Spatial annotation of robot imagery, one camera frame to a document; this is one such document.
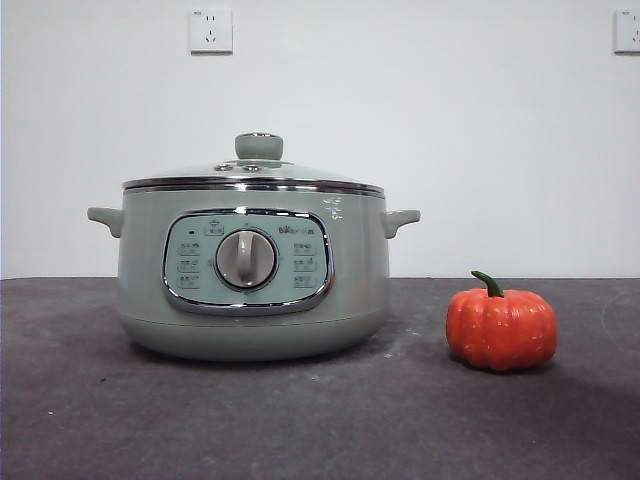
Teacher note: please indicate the glass lid with green knob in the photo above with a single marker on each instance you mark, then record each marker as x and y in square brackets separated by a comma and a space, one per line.
[258, 148]

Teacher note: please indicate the orange toy pumpkin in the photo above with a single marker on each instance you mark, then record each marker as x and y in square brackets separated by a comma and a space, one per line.
[500, 330]

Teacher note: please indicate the sage green electric pot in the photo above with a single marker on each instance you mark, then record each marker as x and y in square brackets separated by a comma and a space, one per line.
[140, 260]

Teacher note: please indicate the white wall socket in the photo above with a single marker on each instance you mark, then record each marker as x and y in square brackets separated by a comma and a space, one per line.
[629, 31]
[211, 31]

